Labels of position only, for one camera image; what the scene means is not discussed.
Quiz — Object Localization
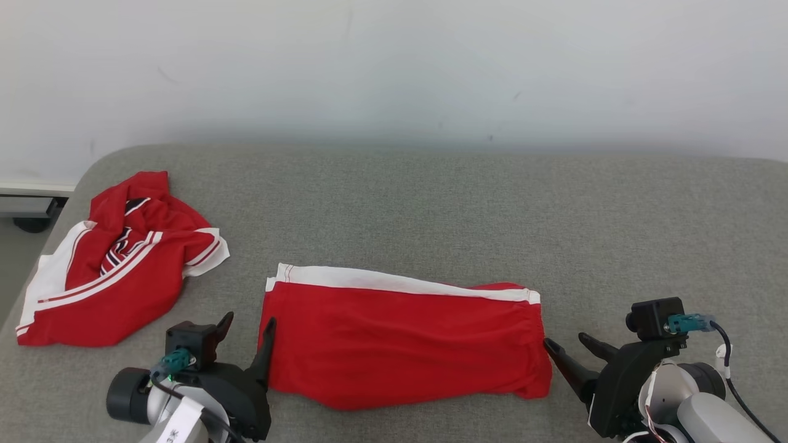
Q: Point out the white paper tag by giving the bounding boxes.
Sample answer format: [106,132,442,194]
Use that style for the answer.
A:
[156,397,204,443]

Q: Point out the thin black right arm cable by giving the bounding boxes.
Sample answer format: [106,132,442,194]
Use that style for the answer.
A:
[708,320,784,443]

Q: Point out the red shorts white side stripe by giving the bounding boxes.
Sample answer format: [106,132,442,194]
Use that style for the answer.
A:
[259,263,553,411]

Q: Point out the teal camera connector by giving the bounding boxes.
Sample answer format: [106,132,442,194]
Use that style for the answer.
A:
[665,314,717,335]
[150,348,195,383]

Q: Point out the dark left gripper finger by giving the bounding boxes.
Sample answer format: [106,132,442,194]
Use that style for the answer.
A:
[245,317,277,392]
[206,311,235,365]

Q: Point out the black caster wheel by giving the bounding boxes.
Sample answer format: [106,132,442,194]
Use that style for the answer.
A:
[12,214,55,234]

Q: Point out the white low furniture base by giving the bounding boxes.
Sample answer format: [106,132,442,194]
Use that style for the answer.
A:
[0,180,78,217]

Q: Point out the thin red white wires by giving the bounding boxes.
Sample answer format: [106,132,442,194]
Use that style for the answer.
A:
[637,363,672,443]

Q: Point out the red basketball jersey white trim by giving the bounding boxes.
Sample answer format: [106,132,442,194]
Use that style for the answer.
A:
[15,171,230,347]

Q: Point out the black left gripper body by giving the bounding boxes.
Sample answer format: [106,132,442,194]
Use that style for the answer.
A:
[197,363,273,441]

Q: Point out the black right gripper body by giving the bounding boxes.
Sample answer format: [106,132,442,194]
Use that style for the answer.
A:
[588,337,688,439]

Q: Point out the teal right camera connector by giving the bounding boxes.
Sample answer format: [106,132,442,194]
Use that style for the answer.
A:
[665,314,717,335]

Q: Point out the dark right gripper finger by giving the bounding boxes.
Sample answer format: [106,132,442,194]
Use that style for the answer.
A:
[543,337,600,404]
[579,332,620,364]

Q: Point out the teal left camera connector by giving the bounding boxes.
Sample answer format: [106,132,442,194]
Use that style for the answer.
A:
[150,348,195,383]

